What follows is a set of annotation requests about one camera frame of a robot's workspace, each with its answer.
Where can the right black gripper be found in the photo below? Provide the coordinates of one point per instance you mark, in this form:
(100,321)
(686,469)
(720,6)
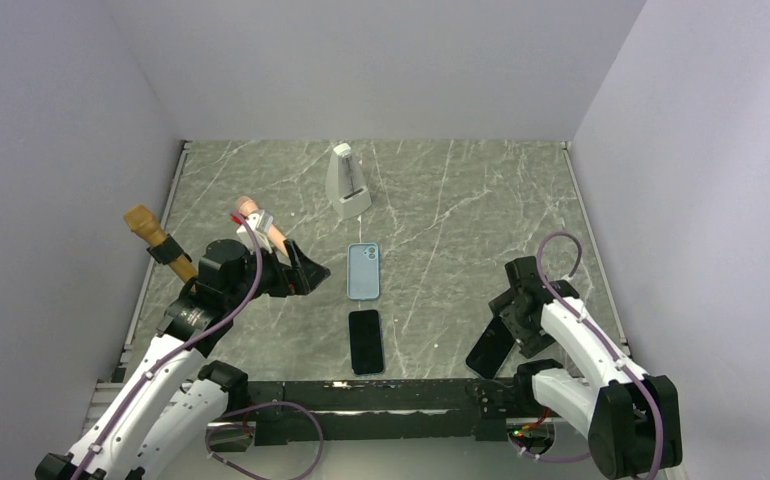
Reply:
(531,341)

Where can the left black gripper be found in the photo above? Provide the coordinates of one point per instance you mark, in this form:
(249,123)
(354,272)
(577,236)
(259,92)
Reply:
(299,278)

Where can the black phone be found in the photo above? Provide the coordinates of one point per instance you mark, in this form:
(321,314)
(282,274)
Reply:
(366,347)
(491,350)

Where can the light blue phone case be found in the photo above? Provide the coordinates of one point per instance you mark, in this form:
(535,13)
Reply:
(363,272)

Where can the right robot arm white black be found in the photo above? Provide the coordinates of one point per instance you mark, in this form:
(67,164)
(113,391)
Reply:
(629,417)

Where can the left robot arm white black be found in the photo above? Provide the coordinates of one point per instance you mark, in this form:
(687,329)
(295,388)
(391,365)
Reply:
(175,392)

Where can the pink cylinder stick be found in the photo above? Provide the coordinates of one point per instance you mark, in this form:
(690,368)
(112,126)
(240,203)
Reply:
(246,205)

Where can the grey metronome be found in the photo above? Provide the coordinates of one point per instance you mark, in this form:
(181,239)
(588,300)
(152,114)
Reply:
(345,185)

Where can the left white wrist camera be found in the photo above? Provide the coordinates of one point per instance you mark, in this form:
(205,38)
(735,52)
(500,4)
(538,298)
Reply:
(253,229)

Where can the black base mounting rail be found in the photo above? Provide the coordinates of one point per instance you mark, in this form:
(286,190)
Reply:
(298,411)

